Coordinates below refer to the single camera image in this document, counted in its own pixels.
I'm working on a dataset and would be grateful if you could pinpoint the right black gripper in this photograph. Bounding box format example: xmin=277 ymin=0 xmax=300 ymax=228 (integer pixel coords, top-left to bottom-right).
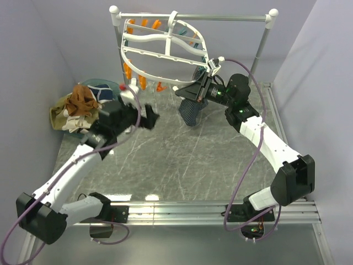
xmin=175 ymin=72 xmax=234 ymax=108

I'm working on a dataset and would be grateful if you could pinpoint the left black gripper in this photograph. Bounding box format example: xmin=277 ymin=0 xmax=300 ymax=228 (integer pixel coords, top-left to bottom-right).
xmin=113 ymin=94 xmax=159 ymax=136

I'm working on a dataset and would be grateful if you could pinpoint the navy striped underwear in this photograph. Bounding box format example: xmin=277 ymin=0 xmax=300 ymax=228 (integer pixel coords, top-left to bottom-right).
xmin=178 ymin=65 xmax=210 ymax=127

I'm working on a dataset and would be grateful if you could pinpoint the white round clip hanger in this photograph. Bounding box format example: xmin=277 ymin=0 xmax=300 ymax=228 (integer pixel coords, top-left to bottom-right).
xmin=112 ymin=11 xmax=210 ymax=89

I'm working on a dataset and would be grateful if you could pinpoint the navy blue bear underwear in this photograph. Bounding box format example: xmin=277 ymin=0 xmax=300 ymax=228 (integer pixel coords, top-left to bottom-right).
xmin=88 ymin=84 xmax=114 ymax=104

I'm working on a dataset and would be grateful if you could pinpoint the brown orange underwear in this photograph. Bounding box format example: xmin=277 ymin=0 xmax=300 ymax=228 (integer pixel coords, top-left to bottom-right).
xmin=65 ymin=84 xmax=99 ymax=116

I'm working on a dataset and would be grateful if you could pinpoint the khaki tan underwear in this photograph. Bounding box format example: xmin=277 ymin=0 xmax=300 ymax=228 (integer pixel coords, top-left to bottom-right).
xmin=49 ymin=94 xmax=99 ymax=133

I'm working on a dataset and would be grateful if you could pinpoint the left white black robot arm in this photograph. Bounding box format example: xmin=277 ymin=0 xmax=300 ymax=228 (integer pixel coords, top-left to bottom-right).
xmin=16 ymin=100 xmax=159 ymax=245

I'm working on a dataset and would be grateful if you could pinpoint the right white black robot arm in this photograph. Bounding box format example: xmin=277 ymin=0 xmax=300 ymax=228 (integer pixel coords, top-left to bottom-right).
xmin=173 ymin=73 xmax=315 ymax=221

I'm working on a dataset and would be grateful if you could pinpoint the teal plastic laundry basket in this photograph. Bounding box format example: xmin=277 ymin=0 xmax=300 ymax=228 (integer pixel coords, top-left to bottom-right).
xmin=74 ymin=79 xmax=119 ymax=134

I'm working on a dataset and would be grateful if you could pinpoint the white silver clothes rack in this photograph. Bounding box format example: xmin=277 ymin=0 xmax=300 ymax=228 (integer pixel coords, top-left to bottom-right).
xmin=109 ymin=6 xmax=279 ymax=91

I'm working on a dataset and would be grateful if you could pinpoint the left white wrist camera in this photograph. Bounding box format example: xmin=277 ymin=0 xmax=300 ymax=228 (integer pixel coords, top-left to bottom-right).
xmin=120 ymin=84 xmax=139 ymax=107

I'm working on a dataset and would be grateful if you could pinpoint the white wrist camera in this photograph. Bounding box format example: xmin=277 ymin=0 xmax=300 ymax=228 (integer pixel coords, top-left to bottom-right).
xmin=207 ymin=56 xmax=225 ymax=77
xmin=120 ymin=84 xmax=139 ymax=107

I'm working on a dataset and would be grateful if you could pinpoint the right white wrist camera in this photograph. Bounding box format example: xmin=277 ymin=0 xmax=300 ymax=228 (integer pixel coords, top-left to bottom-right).
xmin=207 ymin=56 xmax=225 ymax=77

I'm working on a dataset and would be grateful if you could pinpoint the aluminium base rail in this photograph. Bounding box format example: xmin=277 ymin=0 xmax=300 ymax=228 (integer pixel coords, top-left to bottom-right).
xmin=33 ymin=199 xmax=334 ymax=264

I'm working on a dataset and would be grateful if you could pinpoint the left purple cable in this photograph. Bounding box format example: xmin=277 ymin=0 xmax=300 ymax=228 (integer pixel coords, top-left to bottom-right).
xmin=0 ymin=88 xmax=143 ymax=264

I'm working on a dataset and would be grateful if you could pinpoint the purple cable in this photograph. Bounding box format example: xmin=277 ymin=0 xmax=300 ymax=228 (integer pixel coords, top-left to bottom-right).
xmin=0 ymin=88 xmax=143 ymax=264
xmin=222 ymin=57 xmax=282 ymax=243

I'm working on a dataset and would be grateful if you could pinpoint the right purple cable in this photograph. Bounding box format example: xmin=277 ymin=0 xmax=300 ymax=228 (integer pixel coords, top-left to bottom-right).
xmin=222 ymin=57 xmax=282 ymax=243

